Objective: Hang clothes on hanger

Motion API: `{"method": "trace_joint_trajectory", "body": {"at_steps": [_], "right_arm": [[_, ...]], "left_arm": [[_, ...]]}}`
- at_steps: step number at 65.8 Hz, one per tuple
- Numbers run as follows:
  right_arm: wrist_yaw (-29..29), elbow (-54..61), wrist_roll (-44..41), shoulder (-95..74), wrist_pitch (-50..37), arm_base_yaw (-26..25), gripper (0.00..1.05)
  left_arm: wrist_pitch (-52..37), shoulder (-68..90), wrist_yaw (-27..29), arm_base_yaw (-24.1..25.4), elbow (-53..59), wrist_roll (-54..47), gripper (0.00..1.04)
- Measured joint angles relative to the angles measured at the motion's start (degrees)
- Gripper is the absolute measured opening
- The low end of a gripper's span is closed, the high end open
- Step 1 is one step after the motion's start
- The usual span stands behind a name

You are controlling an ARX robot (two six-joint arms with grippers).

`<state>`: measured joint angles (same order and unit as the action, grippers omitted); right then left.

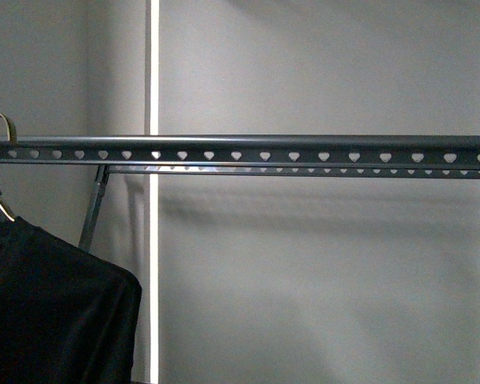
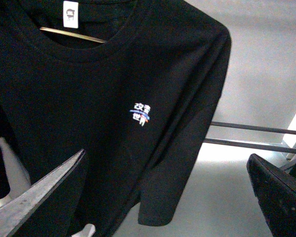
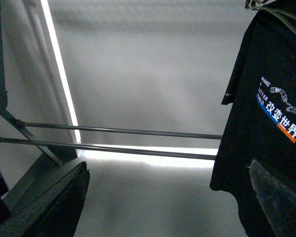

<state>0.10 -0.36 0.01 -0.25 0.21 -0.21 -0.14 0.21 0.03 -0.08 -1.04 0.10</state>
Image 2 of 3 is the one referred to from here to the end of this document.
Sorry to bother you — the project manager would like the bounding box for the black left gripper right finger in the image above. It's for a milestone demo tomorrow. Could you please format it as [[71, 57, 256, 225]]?
[[247, 154, 296, 237]]

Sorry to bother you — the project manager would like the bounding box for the left gripper grey metal left finger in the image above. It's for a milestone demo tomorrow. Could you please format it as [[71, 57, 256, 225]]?
[[0, 150, 86, 237]]

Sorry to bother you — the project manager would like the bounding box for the dark grey drying rack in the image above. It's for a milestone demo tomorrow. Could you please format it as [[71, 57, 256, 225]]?
[[204, 121, 296, 154]]

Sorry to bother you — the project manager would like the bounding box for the black printed t-shirt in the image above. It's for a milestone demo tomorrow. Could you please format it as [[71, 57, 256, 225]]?
[[0, 0, 231, 237]]

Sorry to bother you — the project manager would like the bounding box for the white stand base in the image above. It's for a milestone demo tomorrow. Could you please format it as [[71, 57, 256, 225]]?
[[0, 137, 31, 207]]

